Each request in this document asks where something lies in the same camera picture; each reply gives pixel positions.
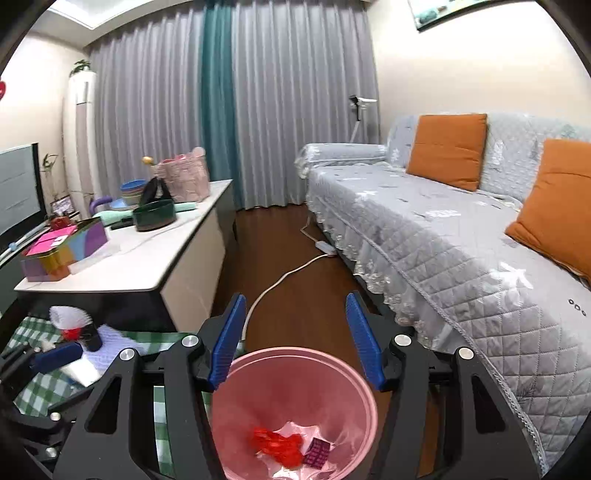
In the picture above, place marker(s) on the white power strip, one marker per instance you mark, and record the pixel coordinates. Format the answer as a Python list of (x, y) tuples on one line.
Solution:
[(326, 248)]

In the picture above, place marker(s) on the green leafy plant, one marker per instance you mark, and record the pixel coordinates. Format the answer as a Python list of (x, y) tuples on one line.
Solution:
[(81, 68)]

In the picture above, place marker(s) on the teal curtain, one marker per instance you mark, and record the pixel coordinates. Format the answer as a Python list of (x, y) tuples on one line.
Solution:
[(219, 101)]

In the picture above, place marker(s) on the stack of colourful bowls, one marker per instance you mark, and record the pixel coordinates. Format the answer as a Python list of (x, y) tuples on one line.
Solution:
[(131, 194)]

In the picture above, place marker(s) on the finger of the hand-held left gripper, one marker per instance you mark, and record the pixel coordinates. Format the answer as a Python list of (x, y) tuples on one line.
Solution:
[(51, 417), (57, 357)]

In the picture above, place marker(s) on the green round tin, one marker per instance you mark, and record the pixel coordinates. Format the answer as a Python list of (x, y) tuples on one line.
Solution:
[(154, 217)]

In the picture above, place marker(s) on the white crumpled tissue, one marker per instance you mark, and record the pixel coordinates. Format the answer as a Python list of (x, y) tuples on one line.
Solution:
[(295, 429)]

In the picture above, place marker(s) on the small photo frame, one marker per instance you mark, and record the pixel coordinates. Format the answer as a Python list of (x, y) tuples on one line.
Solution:
[(62, 206)]

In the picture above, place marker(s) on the mint green folded cloth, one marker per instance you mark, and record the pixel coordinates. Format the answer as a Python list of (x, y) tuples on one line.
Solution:
[(115, 217)]

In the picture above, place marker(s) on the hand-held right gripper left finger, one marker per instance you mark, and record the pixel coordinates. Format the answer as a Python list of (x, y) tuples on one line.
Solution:
[(226, 341)]

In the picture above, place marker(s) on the white paper piece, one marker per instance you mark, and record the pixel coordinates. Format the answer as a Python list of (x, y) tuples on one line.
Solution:
[(83, 371)]

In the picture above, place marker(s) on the brown glossy teapot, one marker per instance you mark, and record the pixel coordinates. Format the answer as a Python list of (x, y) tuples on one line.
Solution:
[(60, 222)]

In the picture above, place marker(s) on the small black container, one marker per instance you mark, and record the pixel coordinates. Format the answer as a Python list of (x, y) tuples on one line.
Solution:
[(92, 340)]

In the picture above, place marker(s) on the white rod with blue bead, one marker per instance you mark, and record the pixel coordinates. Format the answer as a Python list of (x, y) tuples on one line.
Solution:
[(13, 244)]

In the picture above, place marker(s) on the framed wall picture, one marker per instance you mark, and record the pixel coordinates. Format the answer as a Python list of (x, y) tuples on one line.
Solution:
[(461, 11)]

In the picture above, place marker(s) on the white pleated paper liner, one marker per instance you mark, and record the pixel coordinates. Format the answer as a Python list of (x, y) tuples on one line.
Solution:
[(69, 316)]

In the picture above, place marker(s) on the white floor lamp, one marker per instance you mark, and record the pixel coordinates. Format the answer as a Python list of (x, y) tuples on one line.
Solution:
[(362, 100)]

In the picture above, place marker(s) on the thin potted plant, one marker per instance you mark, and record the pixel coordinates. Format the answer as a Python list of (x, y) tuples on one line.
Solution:
[(48, 180)]

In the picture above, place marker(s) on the pale lavender cloth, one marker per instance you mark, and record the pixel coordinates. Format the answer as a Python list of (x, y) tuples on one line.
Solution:
[(117, 340)]

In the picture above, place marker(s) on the purple patterned packet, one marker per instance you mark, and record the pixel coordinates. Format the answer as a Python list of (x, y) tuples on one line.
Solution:
[(316, 453)]

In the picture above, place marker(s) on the white top coffee table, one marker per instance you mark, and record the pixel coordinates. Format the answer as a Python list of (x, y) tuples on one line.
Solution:
[(184, 277)]

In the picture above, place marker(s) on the green checkered cloth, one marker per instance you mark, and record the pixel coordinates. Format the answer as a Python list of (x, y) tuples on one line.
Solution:
[(34, 391)]

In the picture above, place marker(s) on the colourful tin box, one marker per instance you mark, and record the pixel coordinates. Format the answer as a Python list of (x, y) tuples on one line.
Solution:
[(81, 244)]

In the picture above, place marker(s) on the pink flat box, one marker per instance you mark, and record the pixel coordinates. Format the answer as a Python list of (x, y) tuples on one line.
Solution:
[(48, 242)]

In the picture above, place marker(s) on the grey curtain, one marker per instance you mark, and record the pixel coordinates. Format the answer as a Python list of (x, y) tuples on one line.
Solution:
[(300, 92), (147, 115)]

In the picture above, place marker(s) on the sofa with grey quilted cover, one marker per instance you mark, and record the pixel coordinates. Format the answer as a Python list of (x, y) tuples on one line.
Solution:
[(415, 240)]

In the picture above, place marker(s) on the white standing air conditioner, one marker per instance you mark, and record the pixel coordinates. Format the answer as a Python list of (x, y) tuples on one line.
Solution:
[(81, 138)]

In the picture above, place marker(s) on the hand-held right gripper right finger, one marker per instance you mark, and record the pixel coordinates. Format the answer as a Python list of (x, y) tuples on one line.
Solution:
[(364, 341)]

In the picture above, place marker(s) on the flat screen television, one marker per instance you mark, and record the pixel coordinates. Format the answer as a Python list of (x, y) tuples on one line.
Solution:
[(18, 189)]

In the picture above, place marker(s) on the yellow artificial flower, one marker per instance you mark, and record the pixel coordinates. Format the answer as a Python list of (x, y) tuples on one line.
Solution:
[(147, 161)]

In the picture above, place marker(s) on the crumpled red plastic wrapper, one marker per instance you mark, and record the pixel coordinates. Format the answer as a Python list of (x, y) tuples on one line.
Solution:
[(272, 445)]

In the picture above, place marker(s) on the orange cushion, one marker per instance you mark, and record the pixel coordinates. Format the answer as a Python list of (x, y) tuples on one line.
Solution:
[(558, 207), (445, 150)]

